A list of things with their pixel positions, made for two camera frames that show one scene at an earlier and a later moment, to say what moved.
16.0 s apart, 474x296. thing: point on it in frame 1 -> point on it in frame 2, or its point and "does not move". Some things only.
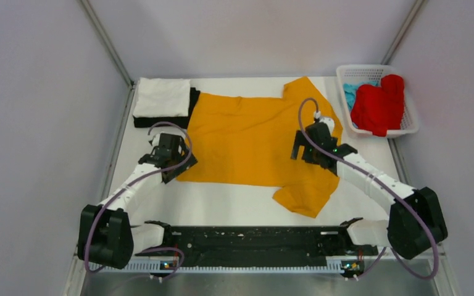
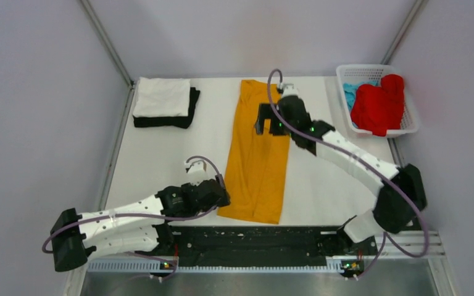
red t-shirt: [378, 110] does not move
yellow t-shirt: [247, 140] -> [257, 166]
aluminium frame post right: [402, 32] does not move
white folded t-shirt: [162, 97] does not move
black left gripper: [189, 163] -> [224, 200]
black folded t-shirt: [182, 121] does not move
